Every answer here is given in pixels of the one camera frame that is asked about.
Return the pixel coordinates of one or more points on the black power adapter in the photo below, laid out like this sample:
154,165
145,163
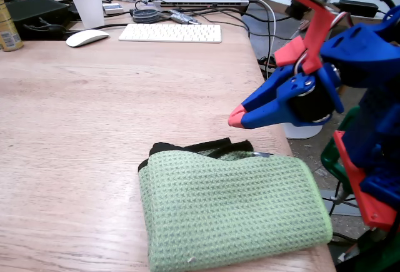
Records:
357,7

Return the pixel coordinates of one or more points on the blue printed robot arm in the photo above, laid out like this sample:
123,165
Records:
359,53

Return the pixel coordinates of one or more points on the grey floor plate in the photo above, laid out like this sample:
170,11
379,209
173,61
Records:
328,197

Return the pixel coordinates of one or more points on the green plastic clamp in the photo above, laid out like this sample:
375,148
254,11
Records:
331,159
381,256

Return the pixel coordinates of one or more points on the white paper cup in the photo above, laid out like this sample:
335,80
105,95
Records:
89,6

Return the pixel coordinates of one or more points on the silver taped connector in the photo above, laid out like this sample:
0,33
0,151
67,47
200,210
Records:
182,18

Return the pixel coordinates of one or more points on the yellow drink can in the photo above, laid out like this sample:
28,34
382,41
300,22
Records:
7,31

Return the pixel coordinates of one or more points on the white keyboard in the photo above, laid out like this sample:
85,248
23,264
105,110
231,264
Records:
170,33

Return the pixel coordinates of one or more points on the black sneaker orange details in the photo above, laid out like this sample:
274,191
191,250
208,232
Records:
268,65

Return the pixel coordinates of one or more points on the small silver box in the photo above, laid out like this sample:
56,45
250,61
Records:
112,8

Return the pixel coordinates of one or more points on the green waffle weave cloth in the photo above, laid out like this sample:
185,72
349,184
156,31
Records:
225,209

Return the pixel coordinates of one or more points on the red camera mount bracket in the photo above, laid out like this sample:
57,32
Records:
318,31

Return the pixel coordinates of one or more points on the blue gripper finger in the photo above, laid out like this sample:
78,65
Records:
268,112
265,87

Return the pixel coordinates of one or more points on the red robot base plate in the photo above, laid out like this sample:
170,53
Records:
356,178

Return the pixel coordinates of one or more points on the black box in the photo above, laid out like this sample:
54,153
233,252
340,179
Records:
34,11

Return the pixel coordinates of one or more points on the white computer mouse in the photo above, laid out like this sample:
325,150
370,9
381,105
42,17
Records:
86,37

